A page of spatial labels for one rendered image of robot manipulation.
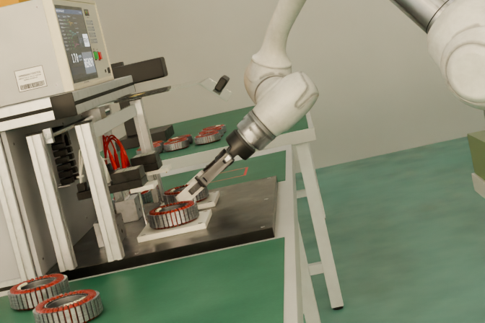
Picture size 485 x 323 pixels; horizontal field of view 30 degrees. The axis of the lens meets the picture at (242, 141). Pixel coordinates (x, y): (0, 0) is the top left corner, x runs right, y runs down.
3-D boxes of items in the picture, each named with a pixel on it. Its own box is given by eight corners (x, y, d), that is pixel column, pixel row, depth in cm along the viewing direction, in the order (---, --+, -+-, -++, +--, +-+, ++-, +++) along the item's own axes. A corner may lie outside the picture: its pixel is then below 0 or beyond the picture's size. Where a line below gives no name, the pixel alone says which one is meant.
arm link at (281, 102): (283, 145, 218) (270, 124, 229) (332, 102, 216) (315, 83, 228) (255, 117, 213) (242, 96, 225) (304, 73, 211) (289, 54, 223)
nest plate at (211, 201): (220, 195, 230) (219, 190, 230) (215, 206, 216) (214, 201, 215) (163, 207, 232) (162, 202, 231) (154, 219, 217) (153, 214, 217)
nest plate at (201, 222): (212, 214, 206) (211, 208, 206) (206, 228, 192) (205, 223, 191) (149, 227, 208) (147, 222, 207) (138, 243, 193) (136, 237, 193)
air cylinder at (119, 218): (127, 235, 204) (121, 211, 204) (121, 243, 197) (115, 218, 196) (105, 239, 205) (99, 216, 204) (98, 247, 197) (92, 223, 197)
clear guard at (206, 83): (233, 94, 240) (228, 72, 239) (227, 102, 216) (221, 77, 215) (115, 121, 242) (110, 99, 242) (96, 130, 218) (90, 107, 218)
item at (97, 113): (107, 118, 224) (102, 102, 224) (102, 120, 218) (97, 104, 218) (89, 122, 224) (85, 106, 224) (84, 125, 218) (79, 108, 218)
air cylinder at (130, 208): (143, 213, 228) (138, 192, 228) (139, 220, 221) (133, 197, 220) (124, 218, 229) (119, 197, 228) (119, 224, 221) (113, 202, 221)
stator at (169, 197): (211, 192, 228) (208, 179, 228) (206, 201, 217) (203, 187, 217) (168, 202, 229) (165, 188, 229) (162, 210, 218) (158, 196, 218)
